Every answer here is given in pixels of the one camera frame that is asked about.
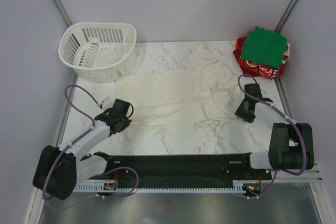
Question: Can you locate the cream white t shirt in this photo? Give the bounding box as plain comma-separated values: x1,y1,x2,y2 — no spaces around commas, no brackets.
115,51,243,130

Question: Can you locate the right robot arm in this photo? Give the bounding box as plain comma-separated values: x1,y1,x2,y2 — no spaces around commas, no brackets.
235,83,314,179

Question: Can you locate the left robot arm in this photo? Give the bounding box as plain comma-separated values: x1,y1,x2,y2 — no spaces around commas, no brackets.
33,99,134,200

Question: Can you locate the folded red printed t shirt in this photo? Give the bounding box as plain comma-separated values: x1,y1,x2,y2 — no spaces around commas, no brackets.
233,37,290,80

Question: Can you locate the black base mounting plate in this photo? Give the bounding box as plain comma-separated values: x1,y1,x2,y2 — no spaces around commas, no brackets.
102,154,271,188

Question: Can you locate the folded green t shirt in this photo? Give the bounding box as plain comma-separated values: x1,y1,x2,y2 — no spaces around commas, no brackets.
241,26,287,68

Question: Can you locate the white plastic laundry basket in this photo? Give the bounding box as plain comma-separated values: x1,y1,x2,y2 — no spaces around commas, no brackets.
58,22,137,82

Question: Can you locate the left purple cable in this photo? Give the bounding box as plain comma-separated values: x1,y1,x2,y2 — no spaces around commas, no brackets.
41,84,140,210

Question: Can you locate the left aluminium table rail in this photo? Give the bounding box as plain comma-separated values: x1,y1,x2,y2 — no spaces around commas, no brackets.
52,74,78,146

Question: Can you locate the white slotted cable duct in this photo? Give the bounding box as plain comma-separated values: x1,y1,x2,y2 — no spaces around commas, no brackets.
73,180,261,194

